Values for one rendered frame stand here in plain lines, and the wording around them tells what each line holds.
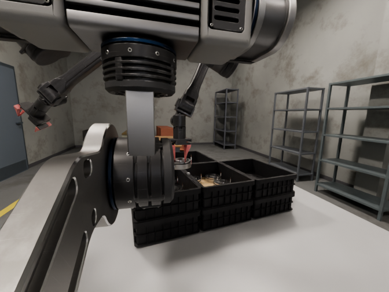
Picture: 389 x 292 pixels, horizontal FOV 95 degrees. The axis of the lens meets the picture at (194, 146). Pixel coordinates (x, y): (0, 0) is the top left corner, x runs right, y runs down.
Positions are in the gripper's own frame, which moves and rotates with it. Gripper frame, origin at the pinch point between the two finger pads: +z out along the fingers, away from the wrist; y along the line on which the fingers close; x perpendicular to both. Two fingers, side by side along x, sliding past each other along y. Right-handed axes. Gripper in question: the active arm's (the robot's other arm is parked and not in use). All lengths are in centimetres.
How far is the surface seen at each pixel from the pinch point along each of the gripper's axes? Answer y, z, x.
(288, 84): -345, -109, -308
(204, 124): -238, -4, -651
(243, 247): -23.3, 36.4, 19.0
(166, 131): -54, 14, -487
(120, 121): 100, -20, -663
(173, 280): 7.9, 36.4, 26.3
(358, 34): -340, -162, -156
